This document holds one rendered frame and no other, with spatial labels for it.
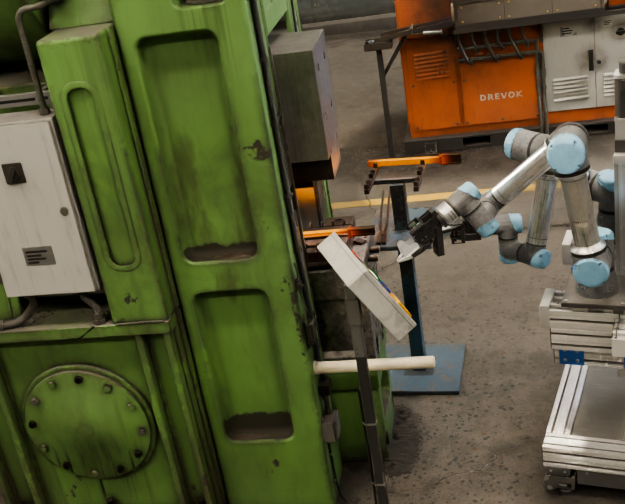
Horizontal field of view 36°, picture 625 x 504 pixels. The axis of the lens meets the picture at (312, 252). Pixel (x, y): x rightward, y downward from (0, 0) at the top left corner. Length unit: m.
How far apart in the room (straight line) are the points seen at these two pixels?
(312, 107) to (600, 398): 1.66
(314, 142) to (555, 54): 3.95
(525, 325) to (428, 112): 2.71
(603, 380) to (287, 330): 1.39
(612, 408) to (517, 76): 3.68
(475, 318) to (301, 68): 2.11
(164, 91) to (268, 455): 1.46
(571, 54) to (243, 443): 4.30
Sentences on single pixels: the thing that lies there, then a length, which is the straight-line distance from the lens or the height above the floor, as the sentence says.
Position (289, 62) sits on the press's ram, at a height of 1.73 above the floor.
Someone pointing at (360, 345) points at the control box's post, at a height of 0.85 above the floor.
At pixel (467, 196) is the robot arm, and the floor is 1.25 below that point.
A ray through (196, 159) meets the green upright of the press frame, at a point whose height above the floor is 1.49.
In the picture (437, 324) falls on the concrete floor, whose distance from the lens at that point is 5.01.
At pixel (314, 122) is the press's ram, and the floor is 1.51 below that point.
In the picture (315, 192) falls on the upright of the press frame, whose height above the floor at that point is 1.08.
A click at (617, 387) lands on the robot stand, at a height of 0.21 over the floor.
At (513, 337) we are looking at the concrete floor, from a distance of 4.85.
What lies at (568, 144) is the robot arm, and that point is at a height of 1.44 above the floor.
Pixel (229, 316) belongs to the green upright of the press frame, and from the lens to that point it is 3.56.
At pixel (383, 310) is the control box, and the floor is 1.05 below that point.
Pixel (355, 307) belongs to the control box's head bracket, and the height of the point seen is 1.00.
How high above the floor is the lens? 2.54
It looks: 25 degrees down
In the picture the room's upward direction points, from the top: 10 degrees counter-clockwise
